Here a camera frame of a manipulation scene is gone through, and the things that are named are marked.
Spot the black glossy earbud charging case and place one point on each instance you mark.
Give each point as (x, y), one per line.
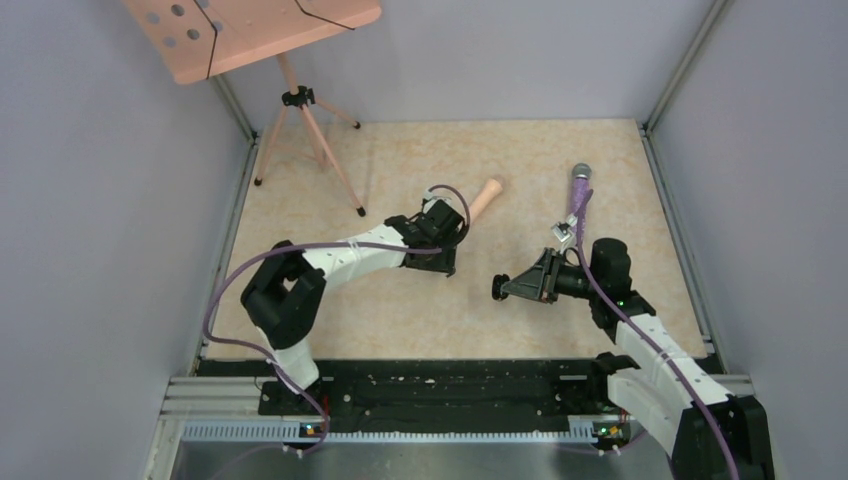
(497, 291)

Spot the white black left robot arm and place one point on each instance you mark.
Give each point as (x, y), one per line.
(283, 296)

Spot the grey slotted cable duct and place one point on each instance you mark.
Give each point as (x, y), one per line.
(256, 431)

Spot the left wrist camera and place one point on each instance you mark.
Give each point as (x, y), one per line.
(430, 199)

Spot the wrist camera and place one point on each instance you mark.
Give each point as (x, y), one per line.
(430, 199)
(565, 234)

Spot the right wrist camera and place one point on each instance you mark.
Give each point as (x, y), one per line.
(565, 234)

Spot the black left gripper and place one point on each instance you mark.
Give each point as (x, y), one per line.
(445, 262)

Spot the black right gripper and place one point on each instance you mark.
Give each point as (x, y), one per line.
(540, 281)

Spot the pink wooden flute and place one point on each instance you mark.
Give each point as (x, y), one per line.
(490, 190)

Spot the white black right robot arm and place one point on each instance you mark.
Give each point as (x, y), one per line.
(707, 431)

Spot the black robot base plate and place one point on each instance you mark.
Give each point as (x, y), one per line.
(446, 396)

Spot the purple glitter microphone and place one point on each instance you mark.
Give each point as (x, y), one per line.
(581, 174)

